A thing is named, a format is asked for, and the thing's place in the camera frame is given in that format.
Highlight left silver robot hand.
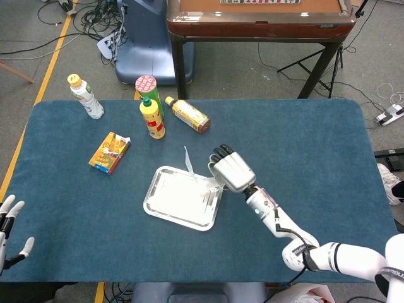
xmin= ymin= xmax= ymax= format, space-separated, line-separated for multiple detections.
xmin=0 ymin=194 xmax=35 ymax=275

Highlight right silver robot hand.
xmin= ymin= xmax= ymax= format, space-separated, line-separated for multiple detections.
xmin=207 ymin=144 xmax=257 ymax=194

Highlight white paper sheet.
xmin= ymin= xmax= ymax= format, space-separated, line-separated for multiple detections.
xmin=184 ymin=145 xmax=227 ymax=198

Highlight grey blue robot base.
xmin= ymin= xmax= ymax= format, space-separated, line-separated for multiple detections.
xmin=131 ymin=282 xmax=269 ymax=303

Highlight silver metal tray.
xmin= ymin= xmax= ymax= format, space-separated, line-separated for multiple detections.
xmin=143 ymin=165 xmax=223 ymax=232

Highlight blue table cloth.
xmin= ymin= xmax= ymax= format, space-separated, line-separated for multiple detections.
xmin=0 ymin=99 xmax=404 ymax=283

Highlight brown tea bottle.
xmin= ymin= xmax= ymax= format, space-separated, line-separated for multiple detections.
xmin=164 ymin=96 xmax=211 ymax=134

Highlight yellow bottle green cap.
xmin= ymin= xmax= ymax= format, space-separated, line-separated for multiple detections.
xmin=139 ymin=97 xmax=166 ymax=140

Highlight black tripod stand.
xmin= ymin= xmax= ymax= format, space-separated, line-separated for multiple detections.
xmin=276 ymin=0 xmax=370 ymax=99

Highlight green can pink lid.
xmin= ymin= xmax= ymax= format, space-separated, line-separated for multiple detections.
xmin=134 ymin=75 xmax=165 ymax=119

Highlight orange snack box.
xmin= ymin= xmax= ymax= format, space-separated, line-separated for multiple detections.
xmin=88 ymin=131 xmax=132 ymax=175

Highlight white plastic bag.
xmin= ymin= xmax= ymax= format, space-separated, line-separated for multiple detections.
xmin=268 ymin=283 xmax=335 ymax=303

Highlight white sneaker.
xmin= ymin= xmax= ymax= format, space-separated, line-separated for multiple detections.
xmin=377 ymin=163 xmax=404 ymax=206

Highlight brown mahjong table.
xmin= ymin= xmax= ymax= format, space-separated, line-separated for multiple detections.
xmin=166 ymin=0 xmax=357 ymax=100

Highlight black floor box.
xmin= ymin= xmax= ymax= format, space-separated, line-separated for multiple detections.
xmin=374 ymin=148 xmax=404 ymax=173

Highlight blue machine base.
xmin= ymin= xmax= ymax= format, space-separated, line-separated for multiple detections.
xmin=114 ymin=0 xmax=195 ymax=86

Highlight white bottle yellow cap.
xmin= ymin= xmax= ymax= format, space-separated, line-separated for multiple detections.
xmin=67 ymin=73 xmax=105 ymax=120

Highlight wooden stick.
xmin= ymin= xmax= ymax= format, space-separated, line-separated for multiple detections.
xmin=0 ymin=60 xmax=35 ymax=84

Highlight white grey power strip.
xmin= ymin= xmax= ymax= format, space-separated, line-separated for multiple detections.
xmin=374 ymin=104 xmax=404 ymax=126

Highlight row of mahjong tiles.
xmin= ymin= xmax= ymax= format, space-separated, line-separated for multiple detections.
xmin=220 ymin=0 xmax=301 ymax=5

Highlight white power strip with plugs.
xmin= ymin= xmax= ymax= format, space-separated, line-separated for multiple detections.
xmin=97 ymin=31 xmax=122 ymax=61

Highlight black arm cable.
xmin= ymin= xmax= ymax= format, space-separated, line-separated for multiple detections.
xmin=273 ymin=208 xmax=320 ymax=273

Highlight white coiled cable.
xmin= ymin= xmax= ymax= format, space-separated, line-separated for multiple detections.
xmin=376 ymin=82 xmax=404 ymax=107

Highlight black cable bundle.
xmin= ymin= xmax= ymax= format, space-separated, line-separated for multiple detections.
xmin=37 ymin=0 xmax=127 ymax=42

